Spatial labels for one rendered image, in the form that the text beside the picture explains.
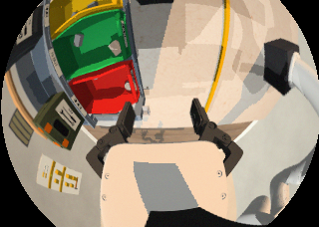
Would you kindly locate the red bin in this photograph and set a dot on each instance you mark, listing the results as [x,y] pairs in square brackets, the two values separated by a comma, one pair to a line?
[107,94]

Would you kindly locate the grey metal shelf rack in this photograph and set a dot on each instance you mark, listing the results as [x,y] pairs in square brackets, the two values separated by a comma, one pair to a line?
[39,82]

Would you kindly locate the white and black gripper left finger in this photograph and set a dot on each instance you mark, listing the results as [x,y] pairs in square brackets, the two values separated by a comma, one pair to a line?
[117,134]

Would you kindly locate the yellow open bin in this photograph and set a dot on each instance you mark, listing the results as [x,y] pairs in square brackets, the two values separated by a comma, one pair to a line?
[61,11]

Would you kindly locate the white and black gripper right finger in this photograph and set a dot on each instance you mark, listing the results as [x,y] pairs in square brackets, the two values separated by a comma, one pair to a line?
[207,130]

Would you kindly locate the green open bin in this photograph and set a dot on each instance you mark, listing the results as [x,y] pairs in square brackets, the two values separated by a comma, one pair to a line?
[100,30]

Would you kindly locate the yellow bar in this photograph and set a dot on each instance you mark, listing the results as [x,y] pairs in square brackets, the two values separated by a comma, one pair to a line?
[222,51]

